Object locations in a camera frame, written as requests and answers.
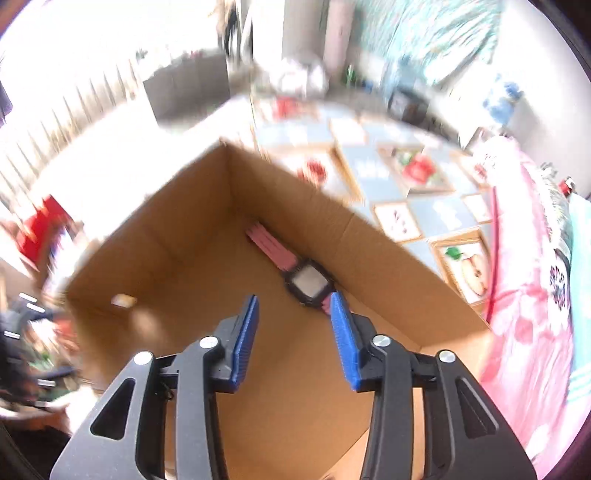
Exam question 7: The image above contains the white paper roll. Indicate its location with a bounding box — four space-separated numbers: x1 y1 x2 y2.
323 0 358 75

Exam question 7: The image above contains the dark box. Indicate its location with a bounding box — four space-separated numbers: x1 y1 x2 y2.
388 88 430 124

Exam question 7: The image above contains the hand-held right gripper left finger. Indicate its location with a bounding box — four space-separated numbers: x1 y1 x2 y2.
50 294 260 480

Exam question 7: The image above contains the red object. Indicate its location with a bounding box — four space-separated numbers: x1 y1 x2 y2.
17 196 71 269

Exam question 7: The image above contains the blue water jug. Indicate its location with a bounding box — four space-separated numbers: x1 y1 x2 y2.
482 80 526 125

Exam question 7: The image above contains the pink floral blanket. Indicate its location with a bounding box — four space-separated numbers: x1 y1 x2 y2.
466 134 583 476

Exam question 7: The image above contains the metal window grille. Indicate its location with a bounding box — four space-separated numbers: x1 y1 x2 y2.
0 60 139 204

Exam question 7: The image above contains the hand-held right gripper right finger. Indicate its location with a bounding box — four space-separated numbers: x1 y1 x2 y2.
330 292 539 480

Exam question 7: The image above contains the teal floral cloth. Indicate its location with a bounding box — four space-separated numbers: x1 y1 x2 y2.
358 0 502 86

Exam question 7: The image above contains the pink strap smartwatch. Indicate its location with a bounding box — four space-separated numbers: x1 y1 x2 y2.
246 222 342 319

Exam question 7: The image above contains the brown cardboard box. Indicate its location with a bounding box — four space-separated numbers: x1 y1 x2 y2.
65 141 492 480

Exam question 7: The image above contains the teal striped blanket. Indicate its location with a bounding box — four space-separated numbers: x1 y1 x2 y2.
566 194 591 416

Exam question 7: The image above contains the white plastic bag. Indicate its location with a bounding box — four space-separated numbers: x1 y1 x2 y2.
272 56 329 93

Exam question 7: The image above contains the grey cabinet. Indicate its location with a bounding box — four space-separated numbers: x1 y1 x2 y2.
143 51 232 123

